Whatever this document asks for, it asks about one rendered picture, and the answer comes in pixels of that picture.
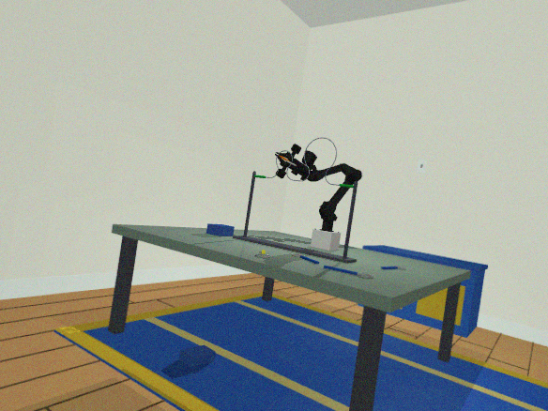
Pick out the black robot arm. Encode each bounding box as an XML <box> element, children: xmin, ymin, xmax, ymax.
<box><xmin>289</xmin><ymin>150</ymin><xmax>362</xmax><ymax>232</ymax></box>

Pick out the grey loop with yellow handle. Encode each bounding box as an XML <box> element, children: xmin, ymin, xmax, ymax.
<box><xmin>255</xmin><ymin>250</ymin><xmax>270</xmax><ymax>258</ymax></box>

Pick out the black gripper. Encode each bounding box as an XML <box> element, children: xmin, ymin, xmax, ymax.
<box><xmin>275</xmin><ymin>144</ymin><xmax>301</xmax><ymax>178</ymax></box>

